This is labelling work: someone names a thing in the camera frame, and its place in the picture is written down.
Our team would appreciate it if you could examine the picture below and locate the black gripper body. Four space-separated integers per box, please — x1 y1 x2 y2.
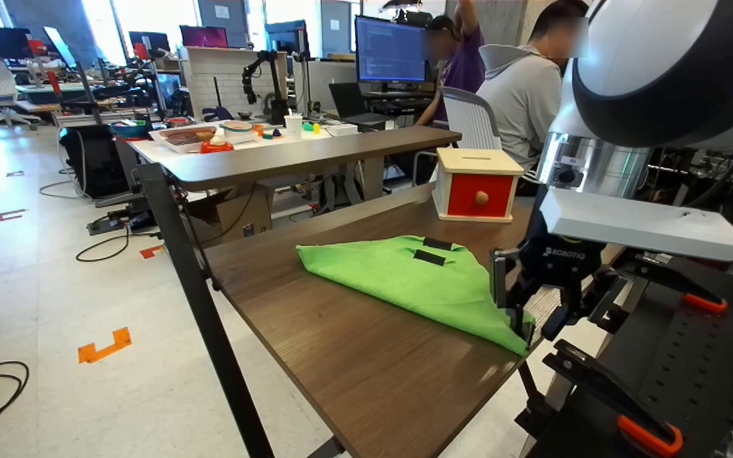
514 208 622 296

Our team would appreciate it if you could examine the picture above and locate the green cloth towel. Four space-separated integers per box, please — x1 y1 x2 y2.
294 234 533 359

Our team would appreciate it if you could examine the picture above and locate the wooden box with red drawer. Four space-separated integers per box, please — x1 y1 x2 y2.
431 145 528 224

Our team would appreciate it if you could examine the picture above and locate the grey mesh desk chair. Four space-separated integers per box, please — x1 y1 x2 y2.
441 85 505 152

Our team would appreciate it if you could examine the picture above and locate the person in grey hoodie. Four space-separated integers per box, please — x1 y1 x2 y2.
473 0 599 177

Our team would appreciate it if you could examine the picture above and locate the person in purple shirt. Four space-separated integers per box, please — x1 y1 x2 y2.
416 0 490 131

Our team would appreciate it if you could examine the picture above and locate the white background table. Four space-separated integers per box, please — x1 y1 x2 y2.
127 118 361 160

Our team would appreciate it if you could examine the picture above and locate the black laptop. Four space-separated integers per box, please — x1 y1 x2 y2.
329 79 389 132

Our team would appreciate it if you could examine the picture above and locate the computer monitor with text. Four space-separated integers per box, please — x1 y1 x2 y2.
354 14 431 88

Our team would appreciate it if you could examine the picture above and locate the cardboard box under desk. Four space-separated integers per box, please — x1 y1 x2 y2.
186 185 275 249

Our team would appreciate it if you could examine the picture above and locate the black slanted desk leg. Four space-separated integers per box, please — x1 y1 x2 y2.
135 160 278 458

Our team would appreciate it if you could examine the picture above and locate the white plate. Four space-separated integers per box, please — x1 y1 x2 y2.
216 118 261 135

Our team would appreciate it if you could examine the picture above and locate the red toy food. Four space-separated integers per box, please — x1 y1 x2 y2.
200 138 238 156

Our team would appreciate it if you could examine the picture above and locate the white partition panel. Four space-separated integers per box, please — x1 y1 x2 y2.
183 47 261 122

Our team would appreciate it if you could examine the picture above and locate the food tray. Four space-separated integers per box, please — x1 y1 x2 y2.
147 122 222 152

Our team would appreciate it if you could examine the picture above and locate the orange floor tape marker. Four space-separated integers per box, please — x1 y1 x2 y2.
76 327 135 366

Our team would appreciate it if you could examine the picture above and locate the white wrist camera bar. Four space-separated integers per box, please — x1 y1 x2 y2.
538 185 733 266

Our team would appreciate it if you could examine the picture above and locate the black clamp with orange handle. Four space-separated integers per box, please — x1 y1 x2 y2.
514 338 688 458
595 253 730 336

